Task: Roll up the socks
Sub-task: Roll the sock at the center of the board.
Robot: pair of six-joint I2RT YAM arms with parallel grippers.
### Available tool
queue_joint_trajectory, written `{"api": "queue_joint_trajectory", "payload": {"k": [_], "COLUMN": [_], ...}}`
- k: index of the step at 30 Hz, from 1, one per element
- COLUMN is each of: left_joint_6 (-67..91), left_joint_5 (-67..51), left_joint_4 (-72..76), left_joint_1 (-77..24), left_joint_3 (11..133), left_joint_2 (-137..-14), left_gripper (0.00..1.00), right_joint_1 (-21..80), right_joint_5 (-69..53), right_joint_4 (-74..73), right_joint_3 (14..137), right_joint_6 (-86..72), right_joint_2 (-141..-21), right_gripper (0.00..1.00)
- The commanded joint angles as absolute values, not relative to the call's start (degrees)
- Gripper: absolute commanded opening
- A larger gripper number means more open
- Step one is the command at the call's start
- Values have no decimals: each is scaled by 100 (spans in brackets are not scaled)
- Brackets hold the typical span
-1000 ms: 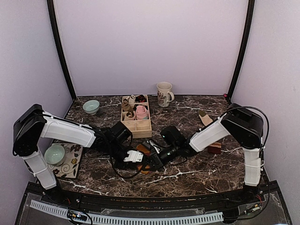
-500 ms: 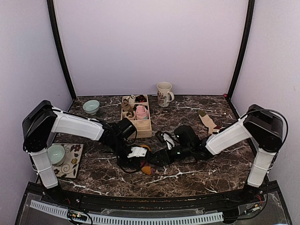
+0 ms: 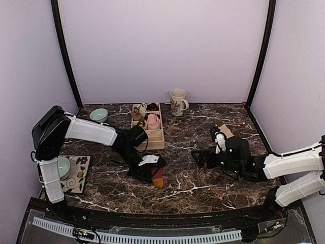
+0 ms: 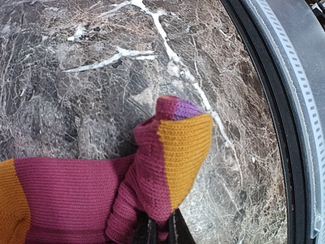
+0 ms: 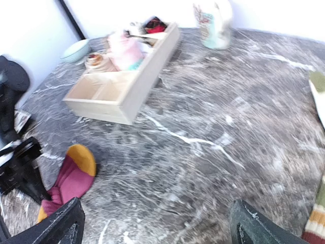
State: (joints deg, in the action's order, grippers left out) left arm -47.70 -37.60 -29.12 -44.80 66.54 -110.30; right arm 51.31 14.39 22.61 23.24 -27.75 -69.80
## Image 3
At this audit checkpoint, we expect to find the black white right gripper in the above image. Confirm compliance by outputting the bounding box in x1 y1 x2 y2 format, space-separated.
191 146 243 176

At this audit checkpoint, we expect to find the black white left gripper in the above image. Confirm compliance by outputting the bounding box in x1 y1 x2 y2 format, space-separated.
116 147 153 184

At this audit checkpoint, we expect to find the maroon purple orange striped sock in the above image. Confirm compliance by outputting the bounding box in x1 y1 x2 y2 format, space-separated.
151 167 168 189

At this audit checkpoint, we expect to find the cream olive striped sock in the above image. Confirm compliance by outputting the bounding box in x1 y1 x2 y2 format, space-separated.
215 119 234 138

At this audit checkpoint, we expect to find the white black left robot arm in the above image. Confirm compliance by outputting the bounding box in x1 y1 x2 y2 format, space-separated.
30 105 166 222

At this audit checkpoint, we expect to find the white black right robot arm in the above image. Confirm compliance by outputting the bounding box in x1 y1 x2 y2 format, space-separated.
191 127 324 221

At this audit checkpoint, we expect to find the cream green rolled sock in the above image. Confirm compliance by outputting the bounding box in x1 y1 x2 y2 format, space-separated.
136 120 147 130

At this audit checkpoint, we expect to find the pink rolled sock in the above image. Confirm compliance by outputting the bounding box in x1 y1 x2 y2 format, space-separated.
147 116 161 130

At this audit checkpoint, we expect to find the wooden compartment organizer box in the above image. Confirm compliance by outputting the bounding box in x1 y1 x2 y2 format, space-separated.
131 103 165 151

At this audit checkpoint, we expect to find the beige rolled sock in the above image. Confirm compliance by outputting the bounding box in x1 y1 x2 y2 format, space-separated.
132 108 144 121

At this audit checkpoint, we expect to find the white ribbed rolled sock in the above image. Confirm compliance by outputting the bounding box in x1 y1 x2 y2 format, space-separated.
139 103 147 113

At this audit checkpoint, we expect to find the black red rolled sock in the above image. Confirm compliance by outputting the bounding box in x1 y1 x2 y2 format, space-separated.
146 103 159 111

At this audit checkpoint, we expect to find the seashell coral ceramic mug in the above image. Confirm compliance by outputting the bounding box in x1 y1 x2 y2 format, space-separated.
170 88 189 116

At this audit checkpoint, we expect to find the light blue ceramic bowl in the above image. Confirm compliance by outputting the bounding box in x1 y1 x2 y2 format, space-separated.
89 108 108 124

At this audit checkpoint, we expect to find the floral patterned tile coaster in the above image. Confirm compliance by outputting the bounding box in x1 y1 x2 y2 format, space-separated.
59 155 91 194

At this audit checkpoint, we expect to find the small green cup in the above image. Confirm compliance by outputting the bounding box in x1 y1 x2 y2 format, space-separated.
58 157 71 180

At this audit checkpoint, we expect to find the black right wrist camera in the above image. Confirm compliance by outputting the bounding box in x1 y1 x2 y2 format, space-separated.
225 136 251 161

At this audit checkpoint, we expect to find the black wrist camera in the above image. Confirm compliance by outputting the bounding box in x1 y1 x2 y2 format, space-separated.
225 136 251 161
128 125 148 147

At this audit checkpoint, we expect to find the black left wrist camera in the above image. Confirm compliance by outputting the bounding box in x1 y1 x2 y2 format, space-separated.
128 125 148 147

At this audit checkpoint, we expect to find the white slotted cable duct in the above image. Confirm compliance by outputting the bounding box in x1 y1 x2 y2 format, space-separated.
31 217 243 243

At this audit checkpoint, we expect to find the black front frame rail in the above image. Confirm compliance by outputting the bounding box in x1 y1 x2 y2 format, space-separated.
27 197 303 231

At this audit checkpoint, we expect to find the black right corner post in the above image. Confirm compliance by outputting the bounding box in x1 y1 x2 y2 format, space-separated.
245 0 277 110

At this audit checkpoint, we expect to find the black corner post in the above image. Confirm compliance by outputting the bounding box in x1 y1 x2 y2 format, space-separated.
50 0 83 109
245 0 277 110

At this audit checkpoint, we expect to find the black left corner post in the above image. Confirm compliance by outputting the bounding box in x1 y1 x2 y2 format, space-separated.
50 0 83 109

